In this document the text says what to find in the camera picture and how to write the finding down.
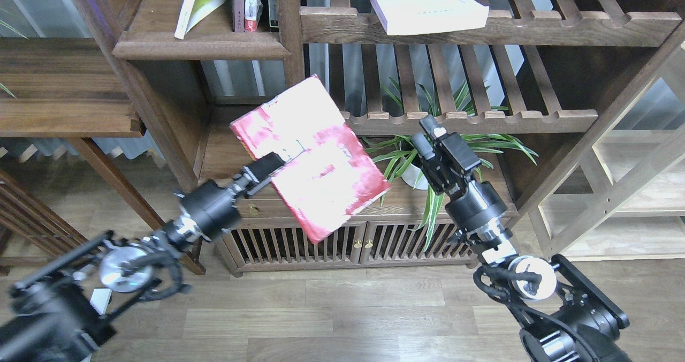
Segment green spider plant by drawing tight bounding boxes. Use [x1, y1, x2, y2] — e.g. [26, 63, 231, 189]
[361, 77, 539, 252]

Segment red cover book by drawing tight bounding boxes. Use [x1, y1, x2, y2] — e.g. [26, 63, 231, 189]
[230, 75, 391, 243]

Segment red white spine book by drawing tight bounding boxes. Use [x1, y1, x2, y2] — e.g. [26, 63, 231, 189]
[243, 0, 262, 33]

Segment maroon spine upright book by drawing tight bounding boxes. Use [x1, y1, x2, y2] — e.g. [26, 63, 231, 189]
[233, 0, 245, 33]

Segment white plant pot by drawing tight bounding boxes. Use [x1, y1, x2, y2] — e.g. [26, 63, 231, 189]
[401, 163, 430, 190]

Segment dark wooden bookshelf cabinet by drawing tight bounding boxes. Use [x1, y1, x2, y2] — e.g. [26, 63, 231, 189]
[59, 0, 685, 278]

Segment dark wooden side table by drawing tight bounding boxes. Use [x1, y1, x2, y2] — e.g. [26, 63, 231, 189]
[0, 36, 207, 276]

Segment dark spine upright book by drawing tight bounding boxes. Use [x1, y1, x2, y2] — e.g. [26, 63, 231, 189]
[268, 0, 279, 33]

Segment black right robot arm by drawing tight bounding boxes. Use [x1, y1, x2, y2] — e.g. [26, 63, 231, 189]
[411, 115, 630, 361]

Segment light wooden rack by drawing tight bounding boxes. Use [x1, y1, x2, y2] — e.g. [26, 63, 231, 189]
[529, 46, 684, 260]

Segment dark slatted wooden chair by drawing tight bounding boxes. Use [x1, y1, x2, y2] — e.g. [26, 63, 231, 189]
[1, 171, 89, 276]

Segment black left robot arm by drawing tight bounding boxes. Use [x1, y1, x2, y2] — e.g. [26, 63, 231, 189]
[2, 152, 288, 361]

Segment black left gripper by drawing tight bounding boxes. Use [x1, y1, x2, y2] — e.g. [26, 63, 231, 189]
[177, 152, 286, 242]

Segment white lilac cover book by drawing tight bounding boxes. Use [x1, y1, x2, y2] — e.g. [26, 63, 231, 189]
[370, 0, 490, 36]

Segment white metal leg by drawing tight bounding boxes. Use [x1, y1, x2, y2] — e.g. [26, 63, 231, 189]
[89, 288, 112, 315]

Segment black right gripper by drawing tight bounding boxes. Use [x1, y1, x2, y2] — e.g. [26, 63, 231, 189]
[410, 115, 507, 232]

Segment yellow green cover book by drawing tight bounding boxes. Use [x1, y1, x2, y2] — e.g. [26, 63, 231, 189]
[174, 0, 226, 40]

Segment brass drawer knob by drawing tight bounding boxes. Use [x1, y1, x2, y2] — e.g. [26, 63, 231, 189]
[248, 203, 260, 216]

